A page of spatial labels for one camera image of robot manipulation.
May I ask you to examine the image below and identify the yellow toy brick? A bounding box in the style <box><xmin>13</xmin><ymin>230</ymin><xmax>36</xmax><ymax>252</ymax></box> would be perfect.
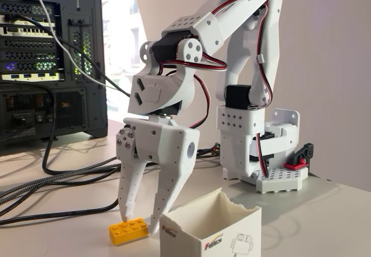
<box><xmin>109</xmin><ymin>217</ymin><xmax>150</xmax><ymax>245</ymax></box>

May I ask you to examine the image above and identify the white cardboard box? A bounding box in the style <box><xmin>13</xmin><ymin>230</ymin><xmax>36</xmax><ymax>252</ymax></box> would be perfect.
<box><xmin>159</xmin><ymin>187</ymin><xmax>263</xmax><ymax>257</ymax></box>

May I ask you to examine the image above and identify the black computer tower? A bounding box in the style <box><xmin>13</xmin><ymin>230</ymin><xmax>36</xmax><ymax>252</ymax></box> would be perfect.
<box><xmin>0</xmin><ymin>0</ymin><xmax>109</xmax><ymax>153</ymax></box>

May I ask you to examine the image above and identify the black red table clamp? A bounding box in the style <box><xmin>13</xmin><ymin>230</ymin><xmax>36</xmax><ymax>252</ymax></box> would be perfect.
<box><xmin>283</xmin><ymin>142</ymin><xmax>315</xmax><ymax>169</ymax></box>

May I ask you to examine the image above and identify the grey braided cable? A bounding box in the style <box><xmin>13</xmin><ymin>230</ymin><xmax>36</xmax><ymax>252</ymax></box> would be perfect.
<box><xmin>0</xmin><ymin>143</ymin><xmax>221</xmax><ymax>207</ymax></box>

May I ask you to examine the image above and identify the smooth black printed cable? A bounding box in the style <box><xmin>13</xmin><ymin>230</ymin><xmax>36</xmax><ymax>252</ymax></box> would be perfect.
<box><xmin>0</xmin><ymin>197</ymin><xmax>120</xmax><ymax>226</ymax></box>

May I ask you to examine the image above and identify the red black servo wire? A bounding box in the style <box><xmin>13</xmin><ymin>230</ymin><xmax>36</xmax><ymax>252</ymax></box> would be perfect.
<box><xmin>158</xmin><ymin>0</ymin><xmax>275</xmax><ymax>130</ymax></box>
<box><xmin>254</xmin><ymin>133</ymin><xmax>272</xmax><ymax>179</ymax></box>

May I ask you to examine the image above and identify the thin black cable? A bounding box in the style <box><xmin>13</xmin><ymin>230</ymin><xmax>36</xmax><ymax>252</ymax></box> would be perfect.
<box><xmin>2</xmin><ymin>13</ymin><xmax>132</xmax><ymax>97</ymax></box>

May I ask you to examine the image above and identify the thin twisted metal cord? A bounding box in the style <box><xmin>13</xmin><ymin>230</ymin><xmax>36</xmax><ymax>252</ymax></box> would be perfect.
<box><xmin>307</xmin><ymin>171</ymin><xmax>332</xmax><ymax>182</ymax></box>

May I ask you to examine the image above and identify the thin white cable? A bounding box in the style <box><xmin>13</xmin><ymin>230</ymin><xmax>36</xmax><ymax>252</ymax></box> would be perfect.
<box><xmin>27</xmin><ymin>0</ymin><xmax>131</xmax><ymax>96</ymax></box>

